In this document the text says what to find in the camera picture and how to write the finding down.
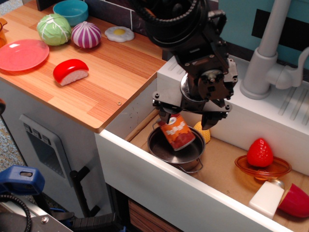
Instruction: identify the grey toy faucet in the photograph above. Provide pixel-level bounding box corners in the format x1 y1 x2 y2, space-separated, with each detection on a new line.
240 0 309 100

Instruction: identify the pink plastic plate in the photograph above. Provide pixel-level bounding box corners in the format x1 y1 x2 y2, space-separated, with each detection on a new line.
0 39 49 71

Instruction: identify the yellow toy corn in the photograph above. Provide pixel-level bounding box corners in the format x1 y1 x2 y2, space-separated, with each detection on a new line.
194 121 211 144

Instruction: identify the stainless steel pot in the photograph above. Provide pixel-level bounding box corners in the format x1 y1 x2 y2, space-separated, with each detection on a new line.
147 124 206 174

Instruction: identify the black braided cable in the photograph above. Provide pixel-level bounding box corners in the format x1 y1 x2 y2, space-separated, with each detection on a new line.
0 194 32 232

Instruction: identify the red plastic cup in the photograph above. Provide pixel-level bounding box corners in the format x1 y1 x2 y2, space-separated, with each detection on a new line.
278 184 309 218

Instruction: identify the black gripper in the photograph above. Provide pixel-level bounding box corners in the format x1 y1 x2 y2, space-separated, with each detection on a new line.
151 31 238 130

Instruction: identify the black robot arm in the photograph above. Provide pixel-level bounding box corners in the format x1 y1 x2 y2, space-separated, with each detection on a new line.
130 0 238 130

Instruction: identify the orange transparent cup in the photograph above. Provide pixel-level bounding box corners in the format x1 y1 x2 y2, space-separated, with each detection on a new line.
0 18 7 47

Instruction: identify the red white toy sushi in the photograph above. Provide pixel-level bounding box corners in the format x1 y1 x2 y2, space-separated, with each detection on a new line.
53 59 89 86

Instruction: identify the white salt shaker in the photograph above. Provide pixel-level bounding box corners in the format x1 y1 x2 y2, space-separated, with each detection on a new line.
249 179 285 219

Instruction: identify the teal plastic bowl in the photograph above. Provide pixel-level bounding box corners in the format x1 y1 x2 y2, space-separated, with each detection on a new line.
53 0 89 26

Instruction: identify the orange transparent dish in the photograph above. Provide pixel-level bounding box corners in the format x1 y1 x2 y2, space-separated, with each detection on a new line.
235 155 292 180

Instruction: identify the red toy strawberry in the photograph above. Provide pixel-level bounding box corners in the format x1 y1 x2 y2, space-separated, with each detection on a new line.
247 138 274 167

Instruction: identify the orange beans can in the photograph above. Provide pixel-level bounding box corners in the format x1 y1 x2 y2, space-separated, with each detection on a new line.
157 114 196 151

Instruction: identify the wooden drawer front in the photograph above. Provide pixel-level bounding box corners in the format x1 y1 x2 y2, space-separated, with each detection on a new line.
128 199 182 232

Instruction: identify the purple striped toy onion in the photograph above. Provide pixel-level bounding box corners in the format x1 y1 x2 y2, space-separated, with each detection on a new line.
71 21 101 48

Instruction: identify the aluminium frame plate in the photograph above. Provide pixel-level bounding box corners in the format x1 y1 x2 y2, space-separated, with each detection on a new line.
0 195 71 232

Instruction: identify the green toy cabbage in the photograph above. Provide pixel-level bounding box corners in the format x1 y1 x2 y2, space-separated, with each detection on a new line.
37 14 71 46

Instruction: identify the black oven door handle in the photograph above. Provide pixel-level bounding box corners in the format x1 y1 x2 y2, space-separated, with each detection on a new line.
70 166 100 218

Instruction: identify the toy fried egg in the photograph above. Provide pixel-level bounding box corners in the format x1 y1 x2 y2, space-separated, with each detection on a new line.
104 26 135 43

